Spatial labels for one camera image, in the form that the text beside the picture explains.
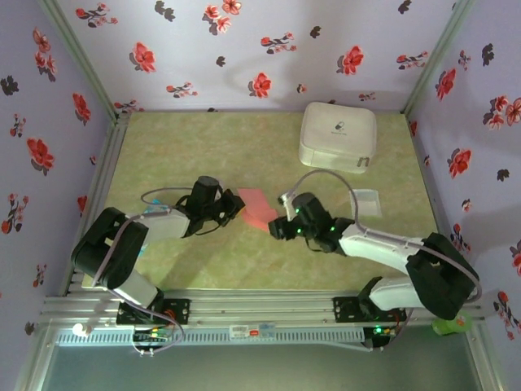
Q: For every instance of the pink paper sheet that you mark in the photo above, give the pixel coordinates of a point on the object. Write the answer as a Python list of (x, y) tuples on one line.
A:
[(254, 203)]

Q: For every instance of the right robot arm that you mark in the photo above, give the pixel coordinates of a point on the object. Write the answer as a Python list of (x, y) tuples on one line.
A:
[(443, 277)]

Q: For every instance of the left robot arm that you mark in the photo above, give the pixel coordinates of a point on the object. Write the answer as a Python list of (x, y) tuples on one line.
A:
[(110, 252)]

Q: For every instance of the teal printed packet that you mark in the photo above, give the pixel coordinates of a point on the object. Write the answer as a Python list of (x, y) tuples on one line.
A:
[(154, 205)]

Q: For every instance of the clear plastic bag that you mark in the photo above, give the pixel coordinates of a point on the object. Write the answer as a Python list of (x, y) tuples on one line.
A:
[(370, 203)]

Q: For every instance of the white zip case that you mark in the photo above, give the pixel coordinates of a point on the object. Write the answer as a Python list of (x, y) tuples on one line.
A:
[(338, 138)]

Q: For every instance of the white label sticker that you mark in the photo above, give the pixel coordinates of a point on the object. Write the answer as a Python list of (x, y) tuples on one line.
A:
[(244, 330)]

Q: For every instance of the controller circuit board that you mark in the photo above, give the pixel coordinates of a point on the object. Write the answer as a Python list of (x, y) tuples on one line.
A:
[(152, 335), (380, 330)]

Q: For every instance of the green tape roll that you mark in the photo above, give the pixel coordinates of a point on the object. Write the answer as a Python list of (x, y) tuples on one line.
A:
[(447, 328)]

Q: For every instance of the small white knob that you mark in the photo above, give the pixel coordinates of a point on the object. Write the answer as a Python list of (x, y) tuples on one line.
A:
[(82, 330)]

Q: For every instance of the long aluminium frame rail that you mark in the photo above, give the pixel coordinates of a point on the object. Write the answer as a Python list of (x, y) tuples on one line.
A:
[(260, 303)]

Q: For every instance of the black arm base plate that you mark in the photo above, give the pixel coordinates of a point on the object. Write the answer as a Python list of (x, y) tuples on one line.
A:
[(179, 311), (346, 309)]

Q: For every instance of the aluminium side rail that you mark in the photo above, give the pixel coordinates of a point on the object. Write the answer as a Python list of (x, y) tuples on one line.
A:
[(95, 195), (439, 203)]

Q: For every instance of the aluminium frame post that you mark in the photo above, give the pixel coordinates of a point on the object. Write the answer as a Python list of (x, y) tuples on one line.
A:
[(433, 61), (84, 61)]

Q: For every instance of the short aluminium frame leg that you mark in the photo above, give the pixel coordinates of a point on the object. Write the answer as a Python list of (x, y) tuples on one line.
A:
[(38, 358), (482, 358)]

